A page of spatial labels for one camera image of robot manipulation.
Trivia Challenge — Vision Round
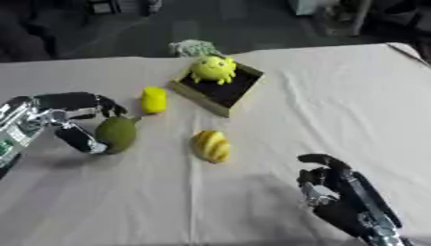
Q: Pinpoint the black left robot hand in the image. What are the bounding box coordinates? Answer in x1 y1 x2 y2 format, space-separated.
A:
32 91 130 155

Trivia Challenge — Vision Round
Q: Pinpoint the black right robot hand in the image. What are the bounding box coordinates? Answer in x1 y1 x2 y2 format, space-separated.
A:
294 153 404 239

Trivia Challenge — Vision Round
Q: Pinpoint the cardboard box with black inside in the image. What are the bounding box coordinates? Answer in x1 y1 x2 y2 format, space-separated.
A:
168 60 266 118

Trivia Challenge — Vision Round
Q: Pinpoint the yellow striped toy squash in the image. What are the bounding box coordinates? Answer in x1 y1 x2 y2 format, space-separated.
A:
191 129 233 164

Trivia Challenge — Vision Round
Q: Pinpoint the green and white soft toy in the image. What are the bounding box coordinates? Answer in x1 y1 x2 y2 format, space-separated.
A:
166 38 228 59

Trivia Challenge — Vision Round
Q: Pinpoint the green toy pear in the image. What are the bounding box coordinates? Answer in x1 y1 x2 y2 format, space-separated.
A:
92 115 143 156

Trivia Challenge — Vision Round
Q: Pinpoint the yellow-green octopus soft toy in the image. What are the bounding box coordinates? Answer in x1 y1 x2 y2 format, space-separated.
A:
189 55 240 86

